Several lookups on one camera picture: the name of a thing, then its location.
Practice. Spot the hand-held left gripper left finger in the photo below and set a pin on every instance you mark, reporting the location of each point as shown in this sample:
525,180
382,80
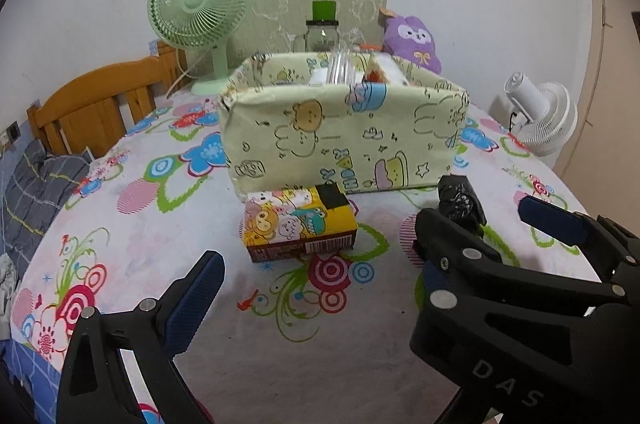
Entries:
195,299

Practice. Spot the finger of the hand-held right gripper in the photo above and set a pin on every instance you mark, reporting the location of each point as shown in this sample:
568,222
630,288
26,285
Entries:
440,236
550,221

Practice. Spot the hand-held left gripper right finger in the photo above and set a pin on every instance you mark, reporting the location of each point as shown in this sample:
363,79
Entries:
434,279

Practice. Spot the black plastic bag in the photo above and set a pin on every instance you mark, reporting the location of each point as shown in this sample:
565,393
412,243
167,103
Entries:
460,199

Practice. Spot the yellow cartoon printed box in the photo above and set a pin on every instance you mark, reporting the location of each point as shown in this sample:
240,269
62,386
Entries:
300,224

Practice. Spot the pale yellow fabric storage box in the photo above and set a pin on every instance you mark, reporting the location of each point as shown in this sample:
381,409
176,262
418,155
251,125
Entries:
350,139

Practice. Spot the orange tissue pack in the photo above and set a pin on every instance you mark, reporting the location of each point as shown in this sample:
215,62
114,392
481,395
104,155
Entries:
375,71

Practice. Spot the clear plastic tube pack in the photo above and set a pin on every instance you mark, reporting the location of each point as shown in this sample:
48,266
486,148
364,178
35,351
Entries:
341,64

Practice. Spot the white cloth pad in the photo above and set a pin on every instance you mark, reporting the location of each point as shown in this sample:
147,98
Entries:
318,77

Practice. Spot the white fan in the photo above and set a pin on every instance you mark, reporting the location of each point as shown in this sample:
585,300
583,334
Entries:
545,119

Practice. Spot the beige wardrobe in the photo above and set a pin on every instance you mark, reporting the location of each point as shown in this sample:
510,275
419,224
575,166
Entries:
615,79

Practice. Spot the white tissue pack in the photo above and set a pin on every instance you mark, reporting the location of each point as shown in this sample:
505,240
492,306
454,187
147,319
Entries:
397,73

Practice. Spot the blue patterned sheet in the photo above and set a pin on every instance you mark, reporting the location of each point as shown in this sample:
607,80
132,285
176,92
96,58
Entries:
25,369

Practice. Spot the grey checked blanket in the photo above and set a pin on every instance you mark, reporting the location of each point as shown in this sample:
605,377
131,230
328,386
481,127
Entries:
35,199

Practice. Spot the white crumpled cloth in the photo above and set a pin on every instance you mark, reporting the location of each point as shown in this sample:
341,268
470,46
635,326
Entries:
6,279

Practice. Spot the purple plush bunny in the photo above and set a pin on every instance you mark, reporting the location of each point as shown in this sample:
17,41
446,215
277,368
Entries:
415,39

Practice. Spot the wooden headboard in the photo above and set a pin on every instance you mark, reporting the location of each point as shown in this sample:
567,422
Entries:
95,104

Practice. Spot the glass jar with black lid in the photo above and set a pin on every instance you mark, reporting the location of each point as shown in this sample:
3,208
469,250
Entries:
320,36

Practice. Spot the green box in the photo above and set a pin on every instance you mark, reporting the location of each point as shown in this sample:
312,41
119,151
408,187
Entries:
324,10

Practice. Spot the green desk fan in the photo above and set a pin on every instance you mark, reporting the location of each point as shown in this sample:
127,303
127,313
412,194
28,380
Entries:
197,4

